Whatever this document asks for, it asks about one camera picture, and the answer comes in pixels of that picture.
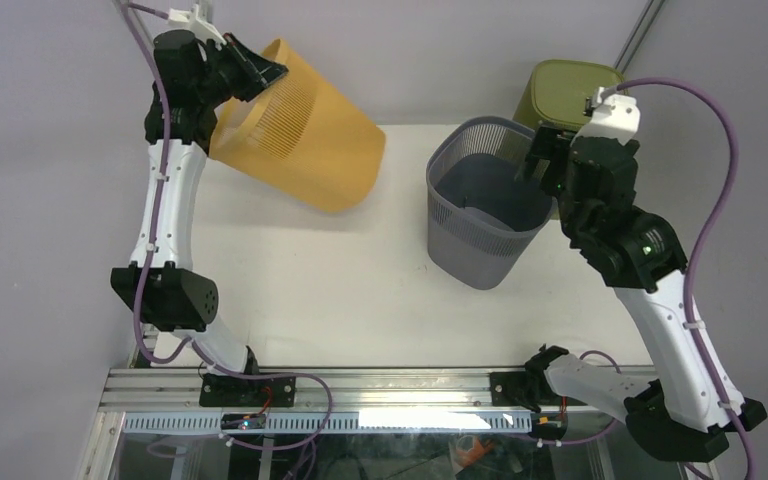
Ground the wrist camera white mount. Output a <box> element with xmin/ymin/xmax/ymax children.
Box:
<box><xmin>167</xmin><ymin>1</ymin><xmax>227</xmax><ymax>46</ymax></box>
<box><xmin>576</xmin><ymin>86</ymin><xmax>641</xmax><ymax>146</ymax></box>

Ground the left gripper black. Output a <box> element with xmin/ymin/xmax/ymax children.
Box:
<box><xmin>195</xmin><ymin>31</ymin><xmax>289</xmax><ymax>108</ymax></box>

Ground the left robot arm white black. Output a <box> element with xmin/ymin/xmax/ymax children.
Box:
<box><xmin>110</xmin><ymin>29</ymin><xmax>288</xmax><ymax>406</ymax></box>

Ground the green slatted plastic basket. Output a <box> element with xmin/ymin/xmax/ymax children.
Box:
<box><xmin>513</xmin><ymin>59</ymin><xmax>625</xmax><ymax>131</ymax></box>

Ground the white slotted cable duct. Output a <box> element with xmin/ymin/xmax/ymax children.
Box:
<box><xmin>123</xmin><ymin>408</ymin><xmax>532</xmax><ymax>436</ymax></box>

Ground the right aluminium frame post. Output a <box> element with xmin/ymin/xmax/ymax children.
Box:
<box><xmin>613</xmin><ymin>0</ymin><xmax>666</xmax><ymax>74</ymax></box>

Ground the grey slatted plastic basket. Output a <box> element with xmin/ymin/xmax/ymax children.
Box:
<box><xmin>425</xmin><ymin>116</ymin><xmax>555</xmax><ymax>290</ymax></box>

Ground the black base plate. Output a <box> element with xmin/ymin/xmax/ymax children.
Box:
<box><xmin>488</xmin><ymin>370</ymin><xmax>554</xmax><ymax>409</ymax></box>
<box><xmin>198</xmin><ymin>374</ymin><xmax>296</xmax><ymax>408</ymax></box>

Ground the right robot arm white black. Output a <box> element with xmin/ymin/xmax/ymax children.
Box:
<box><xmin>521</xmin><ymin>126</ymin><xmax>767</xmax><ymax>463</ymax></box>

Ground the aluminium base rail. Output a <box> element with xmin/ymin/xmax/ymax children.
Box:
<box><xmin>97</xmin><ymin>367</ymin><xmax>697</xmax><ymax>415</ymax></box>

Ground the left aluminium frame post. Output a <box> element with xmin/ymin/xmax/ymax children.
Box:
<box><xmin>113</xmin><ymin>0</ymin><xmax>216</xmax><ymax>28</ymax></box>

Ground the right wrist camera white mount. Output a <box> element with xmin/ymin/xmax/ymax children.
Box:
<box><xmin>576</xmin><ymin>86</ymin><xmax>641</xmax><ymax>146</ymax></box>

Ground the yellow slatted plastic basket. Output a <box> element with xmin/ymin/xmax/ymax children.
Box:
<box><xmin>209</xmin><ymin>39</ymin><xmax>386</xmax><ymax>213</ymax></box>

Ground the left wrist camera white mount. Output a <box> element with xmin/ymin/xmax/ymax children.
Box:
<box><xmin>167</xmin><ymin>1</ymin><xmax>227</xmax><ymax>46</ymax></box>

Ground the aluminium frame post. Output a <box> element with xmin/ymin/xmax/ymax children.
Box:
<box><xmin>613</xmin><ymin>0</ymin><xmax>666</xmax><ymax>74</ymax></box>
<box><xmin>113</xmin><ymin>0</ymin><xmax>216</xmax><ymax>28</ymax></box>

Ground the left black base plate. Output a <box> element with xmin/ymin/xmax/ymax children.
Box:
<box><xmin>198</xmin><ymin>374</ymin><xmax>296</xmax><ymax>408</ymax></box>

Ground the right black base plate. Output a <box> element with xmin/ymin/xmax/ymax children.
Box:
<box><xmin>488</xmin><ymin>370</ymin><xmax>554</xmax><ymax>409</ymax></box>

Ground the orange object under table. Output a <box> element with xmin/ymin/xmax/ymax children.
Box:
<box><xmin>453</xmin><ymin>435</ymin><xmax>495</xmax><ymax>468</ymax></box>

